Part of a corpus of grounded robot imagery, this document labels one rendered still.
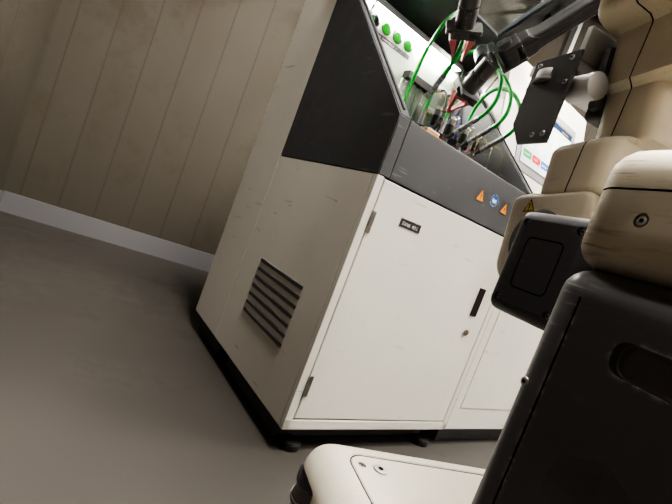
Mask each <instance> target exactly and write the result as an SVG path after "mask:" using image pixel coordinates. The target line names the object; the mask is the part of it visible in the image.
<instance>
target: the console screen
mask: <svg viewBox="0 0 672 504"><path fill-rule="evenodd" d="M575 136H576V132H575V131H573V130H572V129H571V128H570V127H569V126H568V125H567V124H566V123H565V122H564V121H563V120H562V119H561V118H560V117H558V118H557V121H556V123H555V125H554V128H553V130H552V133H551V135H550V138H549V140H548V143H542V144H528V145H518V144H517V145H516V151H515V157H514V158H515V160H516V162H517V164H518V165H519V167H520V169H521V171H522V172H523V173H524V174H526V175H527V176H529V177H530V178H532V179H533V180H534V181H536V182H537V183H539V184H540V185H542V186H543V183H544V179H545V176H546V172H547V169H548V166H549V162H550V159H551V155H552V153H553V152H554V151H555V150H556V149H557V148H559V147H561V146H564V145H569V144H573V143H575Z"/></svg>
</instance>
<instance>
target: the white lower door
mask: <svg viewBox="0 0 672 504"><path fill-rule="evenodd" d="M502 241H503V237H501V236H499V235H497V234H495V233H493V232H491V231H489V230H487V229H485V228H483V227H481V226H479V225H477V224H475V223H473V222H471V221H469V220H467V219H465V218H463V217H461V216H459V215H457V214H455V213H453V212H451V211H449V210H447V209H445V208H442V207H440V206H438V205H436V204H434V203H432V202H430V201H428V200H426V199H424V198H422V197H420V196H418V195H416V194H414V193H412V192H410V191H408V190H406V189H404V188H402V187H400V186H398V185H396V184H394V183H392V182H390V181H388V180H386V179H384V180H383V183H382V185H381V188H380V191H379V193H378V196H377V199H376V201H375V204H374V207H373V209H372V212H371V214H370V217H369V220H368V222H367V225H366V228H365V230H364V233H363V235H362V238H361V241H360V243H359V246H358V249H357V251H356V254H355V256H354V259H353V262H352V264H351V267H350V270H349V272H348V275H347V277H346V280H345V283H344V285H343V288H342V291H341V293H340V296H339V298H338V301H337V304H336V306H335V309H334V312H333V314H332V317H331V320H330V322H329V325H328V327H327V330H326V333H325V335H324V338H323V341H322V343H321V346H320V348H319V351H318V354H317V356H316V359H315V362H314V364H313V367H312V369H311V372H310V375H309V377H308V380H307V383H306V385H305V388H304V390H303V393H302V396H301V398H300V401H299V404H298V406H297V409H296V411H295V414H294V418H303V419H358V420H413V421H443V419H444V416H445V414H446V411H447V409H448V407H449V404H450V402H451V399H452V397H453V394H454V392H455V389H456V387H457V385H458V382H459V380H460V377H461V375H462V372H463V370H464V367H465V365H466V363H467V360H468V358H469V355H470V353H471V350H472V348H473V345H474V343H475V341H476V338H477V336H478V333H479V331H480V328H481V326H482V323H483V321H484V318H485V316H486V314H487V311H488V309H489V306H490V304H491V295H492V293H493V291H494V288H495V286H496V283H497V281H498V278H499V275H498V272H497V258H498V255H499V251H500V248H501V244H502Z"/></svg>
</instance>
